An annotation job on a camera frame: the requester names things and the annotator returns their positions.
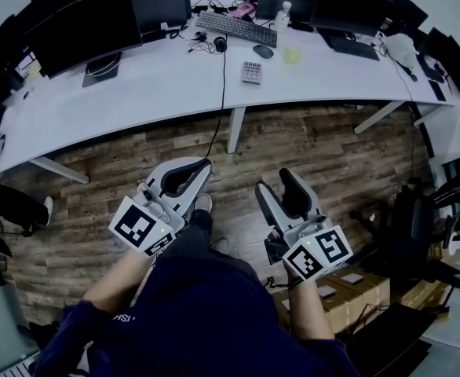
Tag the person's left forearm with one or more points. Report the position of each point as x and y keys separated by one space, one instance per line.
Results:
x=116 y=281

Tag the person's black trousers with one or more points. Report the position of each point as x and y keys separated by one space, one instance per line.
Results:
x=198 y=234

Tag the person's shoe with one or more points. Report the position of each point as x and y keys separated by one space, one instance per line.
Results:
x=203 y=202
x=220 y=245

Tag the pink pouch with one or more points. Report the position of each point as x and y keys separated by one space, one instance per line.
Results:
x=242 y=10

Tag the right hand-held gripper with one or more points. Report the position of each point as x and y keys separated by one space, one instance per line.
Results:
x=316 y=253

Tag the short black keyboard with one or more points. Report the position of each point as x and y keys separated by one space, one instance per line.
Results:
x=349 y=45

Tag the person's left shoe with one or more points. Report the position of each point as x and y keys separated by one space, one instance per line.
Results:
x=203 y=202

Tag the person's right shoe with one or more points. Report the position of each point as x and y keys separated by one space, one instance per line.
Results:
x=220 y=245

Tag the clear plastic bottle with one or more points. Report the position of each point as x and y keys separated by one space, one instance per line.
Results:
x=283 y=18

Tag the small black gadget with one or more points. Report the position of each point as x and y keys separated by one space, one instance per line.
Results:
x=200 y=35

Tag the white desk leg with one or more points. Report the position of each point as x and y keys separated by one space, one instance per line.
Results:
x=59 y=169
x=377 y=118
x=236 y=130

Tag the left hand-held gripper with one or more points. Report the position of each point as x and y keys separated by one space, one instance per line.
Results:
x=136 y=226

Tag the purple-keyed numeric keypad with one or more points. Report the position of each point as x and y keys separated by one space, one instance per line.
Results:
x=251 y=73

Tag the black office chair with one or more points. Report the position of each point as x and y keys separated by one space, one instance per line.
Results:
x=410 y=226

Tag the long black keyboard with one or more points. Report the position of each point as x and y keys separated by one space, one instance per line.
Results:
x=236 y=28

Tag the black flat case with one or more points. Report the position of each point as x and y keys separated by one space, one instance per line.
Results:
x=395 y=336

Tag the person's right forearm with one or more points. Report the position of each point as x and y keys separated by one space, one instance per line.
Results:
x=308 y=312

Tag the white plastic bag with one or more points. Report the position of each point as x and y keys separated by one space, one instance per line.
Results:
x=400 y=49

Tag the person's dark blue sweatshirt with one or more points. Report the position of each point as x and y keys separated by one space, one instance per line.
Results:
x=214 y=328

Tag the green cup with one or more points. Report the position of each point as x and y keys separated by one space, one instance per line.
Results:
x=292 y=56

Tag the black power adapter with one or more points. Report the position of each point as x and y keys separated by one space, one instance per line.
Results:
x=302 y=27
x=154 y=36

